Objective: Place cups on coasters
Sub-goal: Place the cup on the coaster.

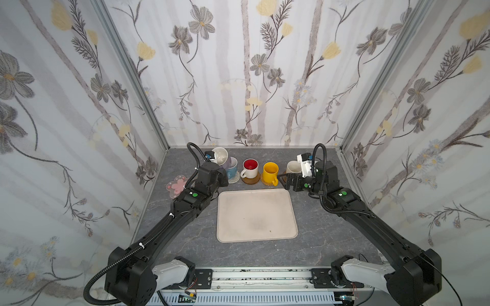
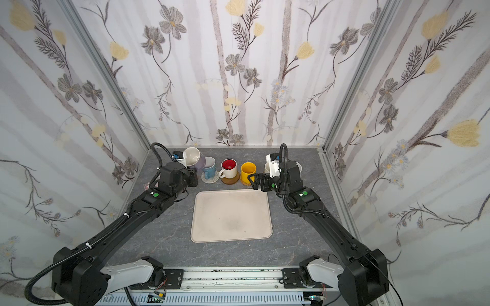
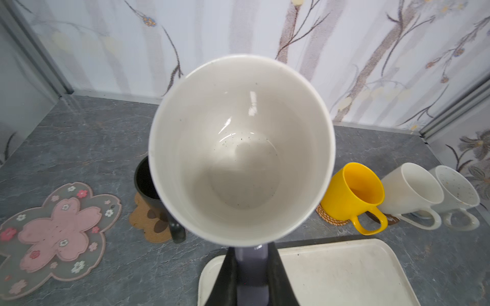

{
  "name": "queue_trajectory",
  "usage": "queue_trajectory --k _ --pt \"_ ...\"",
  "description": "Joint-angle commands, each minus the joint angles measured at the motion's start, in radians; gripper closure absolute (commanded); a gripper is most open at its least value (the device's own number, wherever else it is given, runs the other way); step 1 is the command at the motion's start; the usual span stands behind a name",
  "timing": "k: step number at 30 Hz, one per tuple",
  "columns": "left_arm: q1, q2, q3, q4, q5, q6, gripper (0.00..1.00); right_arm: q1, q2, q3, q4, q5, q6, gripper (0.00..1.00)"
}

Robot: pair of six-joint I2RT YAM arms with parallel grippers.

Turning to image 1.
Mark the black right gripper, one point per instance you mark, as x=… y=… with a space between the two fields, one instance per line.
x=295 y=182

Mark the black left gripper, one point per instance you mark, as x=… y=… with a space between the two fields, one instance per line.
x=221 y=176

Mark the white grey round coaster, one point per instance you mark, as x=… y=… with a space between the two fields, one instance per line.
x=234 y=179

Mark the light blue mug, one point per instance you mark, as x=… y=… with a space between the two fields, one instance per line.
x=232 y=167

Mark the white grey small mug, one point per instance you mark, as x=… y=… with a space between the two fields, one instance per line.
x=221 y=157

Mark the yellow mug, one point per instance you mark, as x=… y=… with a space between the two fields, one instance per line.
x=270 y=171

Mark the woven rattan round coaster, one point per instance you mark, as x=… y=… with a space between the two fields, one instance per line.
x=275 y=182

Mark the brown round wooden coaster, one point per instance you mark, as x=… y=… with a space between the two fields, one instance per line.
x=251 y=181

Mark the red inside white mug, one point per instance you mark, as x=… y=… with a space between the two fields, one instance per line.
x=250 y=169

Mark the pink flower shaped coaster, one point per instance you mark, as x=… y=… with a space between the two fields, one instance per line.
x=176 y=186

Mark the glossy dark brown round coaster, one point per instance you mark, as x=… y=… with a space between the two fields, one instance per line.
x=283 y=179

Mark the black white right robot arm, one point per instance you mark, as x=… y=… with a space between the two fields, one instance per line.
x=411 y=276

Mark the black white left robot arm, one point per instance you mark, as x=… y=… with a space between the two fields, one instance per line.
x=129 y=278

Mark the beige plastic tray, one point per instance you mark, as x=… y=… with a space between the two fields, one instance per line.
x=255 y=215

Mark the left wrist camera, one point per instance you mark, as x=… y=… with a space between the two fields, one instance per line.
x=210 y=155

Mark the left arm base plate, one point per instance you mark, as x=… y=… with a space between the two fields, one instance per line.
x=199 y=279

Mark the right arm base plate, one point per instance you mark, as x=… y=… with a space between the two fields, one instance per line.
x=321 y=279

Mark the aluminium mounting rail frame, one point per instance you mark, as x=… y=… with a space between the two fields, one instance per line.
x=174 y=274

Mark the aluminium corner post left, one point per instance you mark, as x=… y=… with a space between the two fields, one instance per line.
x=130 y=70

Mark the aluminium corner post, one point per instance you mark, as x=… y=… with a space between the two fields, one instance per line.
x=408 y=32
x=130 y=70

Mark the aluminium corner post right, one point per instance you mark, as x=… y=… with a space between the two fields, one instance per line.
x=408 y=32

